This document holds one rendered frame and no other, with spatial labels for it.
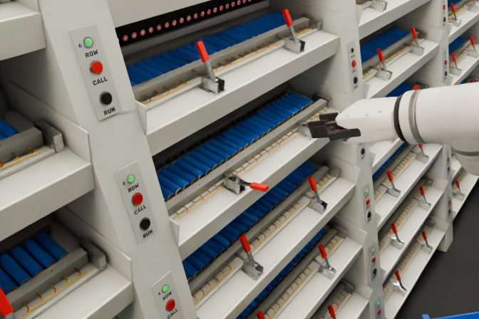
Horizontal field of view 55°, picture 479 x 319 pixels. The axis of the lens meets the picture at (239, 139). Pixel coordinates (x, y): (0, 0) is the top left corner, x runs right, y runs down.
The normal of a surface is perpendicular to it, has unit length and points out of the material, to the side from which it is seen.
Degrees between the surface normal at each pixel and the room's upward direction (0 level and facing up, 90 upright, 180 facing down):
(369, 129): 92
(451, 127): 97
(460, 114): 75
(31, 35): 111
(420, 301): 0
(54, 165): 21
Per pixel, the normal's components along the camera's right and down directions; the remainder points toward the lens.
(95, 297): 0.09, -0.82
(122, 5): 0.78, 0.41
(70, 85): 0.76, 0.10
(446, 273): -0.19, -0.91
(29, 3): -0.62, 0.40
